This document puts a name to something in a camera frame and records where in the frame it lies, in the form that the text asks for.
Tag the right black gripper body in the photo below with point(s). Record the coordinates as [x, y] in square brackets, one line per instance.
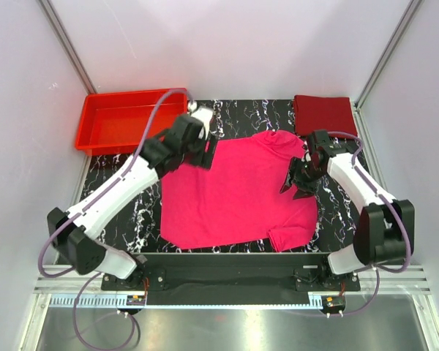
[303, 173]

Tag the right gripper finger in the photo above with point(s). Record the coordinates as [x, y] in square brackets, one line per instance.
[287, 183]
[303, 192]

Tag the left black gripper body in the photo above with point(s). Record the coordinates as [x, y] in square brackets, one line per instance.
[200, 144]

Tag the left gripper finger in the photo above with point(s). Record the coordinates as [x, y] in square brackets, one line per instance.
[201, 160]
[209, 153]

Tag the bright pink t-shirt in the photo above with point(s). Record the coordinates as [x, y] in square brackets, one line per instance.
[240, 198]

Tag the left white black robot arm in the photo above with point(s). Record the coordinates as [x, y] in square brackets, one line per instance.
[74, 233]

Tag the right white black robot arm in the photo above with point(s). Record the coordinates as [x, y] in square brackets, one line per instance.
[384, 236]

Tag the folded dark red t-shirt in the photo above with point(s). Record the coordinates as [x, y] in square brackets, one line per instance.
[334, 114]

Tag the red plastic bin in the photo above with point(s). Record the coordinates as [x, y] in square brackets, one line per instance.
[113, 123]

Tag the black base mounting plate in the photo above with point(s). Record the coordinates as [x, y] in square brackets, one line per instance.
[241, 277]

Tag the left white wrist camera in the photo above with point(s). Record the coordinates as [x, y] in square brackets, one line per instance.
[203, 114]

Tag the left aluminium frame post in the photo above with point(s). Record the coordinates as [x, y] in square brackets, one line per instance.
[63, 37]

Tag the aluminium frame post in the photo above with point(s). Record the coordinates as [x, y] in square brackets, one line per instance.
[63, 37]
[395, 39]

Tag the right aluminium frame post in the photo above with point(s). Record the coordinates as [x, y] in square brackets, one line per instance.
[395, 39]

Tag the white slotted cable duct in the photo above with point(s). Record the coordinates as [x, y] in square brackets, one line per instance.
[301, 301]

